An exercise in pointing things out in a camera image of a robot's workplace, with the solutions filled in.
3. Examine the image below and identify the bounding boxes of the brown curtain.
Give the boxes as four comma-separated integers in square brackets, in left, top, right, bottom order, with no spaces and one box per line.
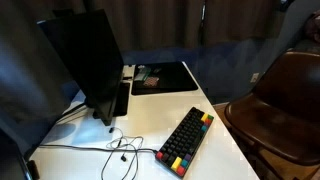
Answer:
[83,0,279,53]

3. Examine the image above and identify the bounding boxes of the brown leather folding chair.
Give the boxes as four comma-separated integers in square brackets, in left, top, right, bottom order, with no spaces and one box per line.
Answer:
[223,49,320,180]

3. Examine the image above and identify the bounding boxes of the red checkered small pad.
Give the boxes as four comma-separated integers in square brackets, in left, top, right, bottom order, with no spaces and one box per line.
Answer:
[142,76,160,88]

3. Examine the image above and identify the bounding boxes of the black monitor base stand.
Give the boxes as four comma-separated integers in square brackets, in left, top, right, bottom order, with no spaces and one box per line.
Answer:
[92,81,131,120]

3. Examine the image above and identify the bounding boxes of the green and white package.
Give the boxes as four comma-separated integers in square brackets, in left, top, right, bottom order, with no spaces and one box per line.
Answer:
[133,64,152,82]

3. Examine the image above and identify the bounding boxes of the black wired earphones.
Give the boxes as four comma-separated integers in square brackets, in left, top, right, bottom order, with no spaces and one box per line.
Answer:
[100,126,145,180]

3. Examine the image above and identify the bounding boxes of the black keyboard usb cable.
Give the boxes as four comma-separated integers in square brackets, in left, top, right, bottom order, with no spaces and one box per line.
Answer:
[38,143,160,155]

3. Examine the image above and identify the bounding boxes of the dark object with black strap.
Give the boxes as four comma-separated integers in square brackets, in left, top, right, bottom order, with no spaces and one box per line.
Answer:
[0,129,41,180]

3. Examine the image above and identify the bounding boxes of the black desk mat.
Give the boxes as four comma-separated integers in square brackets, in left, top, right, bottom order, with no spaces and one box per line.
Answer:
[130,61,200,96]

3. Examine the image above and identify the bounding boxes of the black flat computer monitor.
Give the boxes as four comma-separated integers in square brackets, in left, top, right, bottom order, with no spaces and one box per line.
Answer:
[37,8,125,127]

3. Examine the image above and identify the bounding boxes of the black keyboard with coloured keys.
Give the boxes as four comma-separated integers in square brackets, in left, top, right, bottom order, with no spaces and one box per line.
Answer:
[155,106,215,179]

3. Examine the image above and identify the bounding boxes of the black monitor power cable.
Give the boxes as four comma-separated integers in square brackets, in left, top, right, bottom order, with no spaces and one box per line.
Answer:
[54,102,88,125]

